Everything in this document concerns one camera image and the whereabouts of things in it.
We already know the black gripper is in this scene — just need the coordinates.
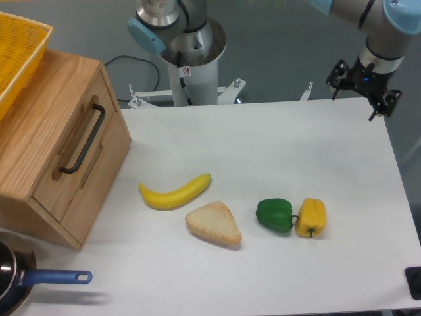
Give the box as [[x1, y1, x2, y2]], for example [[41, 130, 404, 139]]
[[326, 53, 402, 121]]

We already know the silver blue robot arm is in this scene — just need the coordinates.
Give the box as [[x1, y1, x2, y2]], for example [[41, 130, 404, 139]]
[[128, 1, 420, 117]]

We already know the wooden bottom drawer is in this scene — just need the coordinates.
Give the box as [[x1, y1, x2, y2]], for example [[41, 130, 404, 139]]
[[61, 113, 131, 250]]

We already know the wooden drawer cabinet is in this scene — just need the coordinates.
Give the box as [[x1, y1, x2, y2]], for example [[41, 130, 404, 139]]
[[1, 50, 122, 248]]

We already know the yellow toy bell pepper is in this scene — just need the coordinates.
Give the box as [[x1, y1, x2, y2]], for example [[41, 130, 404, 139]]
[[295, 197, 327, 238]]

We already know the green toy bell pepper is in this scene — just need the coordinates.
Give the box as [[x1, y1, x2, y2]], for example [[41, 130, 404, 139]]
[[255, 198, 293, 235]]

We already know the black corner device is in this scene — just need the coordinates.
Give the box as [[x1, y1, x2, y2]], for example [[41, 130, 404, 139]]
[[404, 266, 421, 300]]

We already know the triangular toy bread slice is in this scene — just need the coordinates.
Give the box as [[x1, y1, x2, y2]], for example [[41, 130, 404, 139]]
[[185, 201, 242, 244]]

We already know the yellow toy banana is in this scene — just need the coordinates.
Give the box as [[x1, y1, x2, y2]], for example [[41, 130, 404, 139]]
[[138, 173, 212, 211]]

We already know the yellow plastic basket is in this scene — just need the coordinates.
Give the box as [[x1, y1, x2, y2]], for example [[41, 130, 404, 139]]
[[1, 12, 53, 118]]

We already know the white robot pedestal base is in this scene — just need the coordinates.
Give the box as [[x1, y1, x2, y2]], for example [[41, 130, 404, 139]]
[[128, 18, 246, 107]]

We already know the black cable on floor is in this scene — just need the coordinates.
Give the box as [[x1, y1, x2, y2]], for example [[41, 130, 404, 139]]
[[104, 54, 161, 102]]

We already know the blue handled frying pan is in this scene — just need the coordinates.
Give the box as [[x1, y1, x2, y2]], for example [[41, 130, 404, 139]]
[[1, 241, 93, 315]]

